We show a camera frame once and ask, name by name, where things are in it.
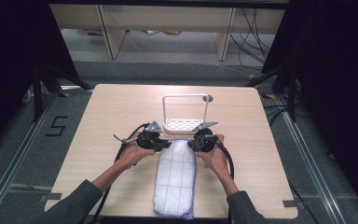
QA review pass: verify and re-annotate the person's left hand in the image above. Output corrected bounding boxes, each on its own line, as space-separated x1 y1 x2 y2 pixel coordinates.
115 132 157 171

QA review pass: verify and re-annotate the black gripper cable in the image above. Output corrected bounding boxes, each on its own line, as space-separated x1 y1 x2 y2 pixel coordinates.
90 122 151 224
210 134 236 224

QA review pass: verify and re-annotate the white cloth with purple edge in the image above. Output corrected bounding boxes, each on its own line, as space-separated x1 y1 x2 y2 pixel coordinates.
153 138 198 221

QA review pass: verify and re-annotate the grey cable connector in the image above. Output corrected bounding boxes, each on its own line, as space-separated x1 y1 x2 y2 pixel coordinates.
113 133 138 145

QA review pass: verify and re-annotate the beige wooden desk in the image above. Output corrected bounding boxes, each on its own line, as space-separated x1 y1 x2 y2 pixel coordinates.
49 3 287 62

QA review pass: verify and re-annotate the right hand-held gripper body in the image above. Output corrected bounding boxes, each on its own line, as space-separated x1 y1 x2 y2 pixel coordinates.
192 120 219 153

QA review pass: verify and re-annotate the aluminium floor rail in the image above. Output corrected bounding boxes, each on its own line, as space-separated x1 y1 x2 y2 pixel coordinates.
0 91 59 224
274 92 347 224

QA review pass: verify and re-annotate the white wire rack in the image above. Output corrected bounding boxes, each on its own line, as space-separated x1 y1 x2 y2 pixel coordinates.
162 93 210 135

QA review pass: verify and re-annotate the person's right hand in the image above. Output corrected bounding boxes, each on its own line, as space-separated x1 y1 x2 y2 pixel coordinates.
197 133 231 180

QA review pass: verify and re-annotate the black metal stand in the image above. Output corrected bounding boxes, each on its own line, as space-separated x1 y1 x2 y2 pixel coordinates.
245 62 298 123
32 62 93 123

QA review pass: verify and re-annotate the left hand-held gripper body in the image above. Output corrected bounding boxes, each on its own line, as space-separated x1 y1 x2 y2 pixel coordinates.
136 120 164 151

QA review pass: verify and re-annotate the black curtain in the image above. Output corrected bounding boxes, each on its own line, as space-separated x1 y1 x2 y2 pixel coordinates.
0 0 79 157
261 0 358 216

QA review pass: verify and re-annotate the bundle of black cables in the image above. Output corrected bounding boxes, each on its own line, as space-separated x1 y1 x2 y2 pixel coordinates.
229 7 276 71

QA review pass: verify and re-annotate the thin black floor cable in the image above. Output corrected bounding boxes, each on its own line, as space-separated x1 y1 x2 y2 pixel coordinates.
288 182 320 224

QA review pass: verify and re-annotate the black tape strip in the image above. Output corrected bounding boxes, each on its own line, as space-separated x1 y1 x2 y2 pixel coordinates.
38 192 63 203
282 199 306 209

